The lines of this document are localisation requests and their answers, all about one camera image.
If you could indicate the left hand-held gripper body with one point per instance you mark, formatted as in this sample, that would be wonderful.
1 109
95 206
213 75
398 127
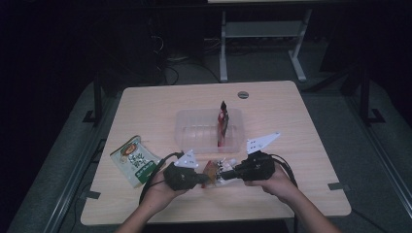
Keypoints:
181 177

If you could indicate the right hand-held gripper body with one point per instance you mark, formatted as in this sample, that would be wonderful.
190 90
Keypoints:
256 166

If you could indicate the orange and white snack packet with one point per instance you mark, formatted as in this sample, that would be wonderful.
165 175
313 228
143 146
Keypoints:
213 171

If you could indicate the clear plastic container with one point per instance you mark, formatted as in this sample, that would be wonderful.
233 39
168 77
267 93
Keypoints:
197 129

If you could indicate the red and black snack packet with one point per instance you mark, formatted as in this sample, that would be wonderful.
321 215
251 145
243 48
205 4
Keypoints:
222 124

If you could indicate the person's left hand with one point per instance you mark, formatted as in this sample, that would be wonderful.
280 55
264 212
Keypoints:
160 194

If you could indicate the person's right hand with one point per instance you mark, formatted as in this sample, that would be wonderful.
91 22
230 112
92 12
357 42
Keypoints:
278 186

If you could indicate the green and white snack packet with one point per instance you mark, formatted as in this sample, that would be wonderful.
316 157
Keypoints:
136 161

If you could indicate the grey table grommet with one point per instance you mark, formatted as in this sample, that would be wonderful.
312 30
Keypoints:
243 94

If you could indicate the grey tape piece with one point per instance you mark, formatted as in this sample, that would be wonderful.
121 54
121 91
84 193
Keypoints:
336 186
90 194

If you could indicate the black metal stand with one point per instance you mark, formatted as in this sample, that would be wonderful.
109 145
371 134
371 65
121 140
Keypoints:
97 97
364 97

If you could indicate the white metal desk frame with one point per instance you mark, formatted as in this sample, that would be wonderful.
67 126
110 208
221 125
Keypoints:
223 48

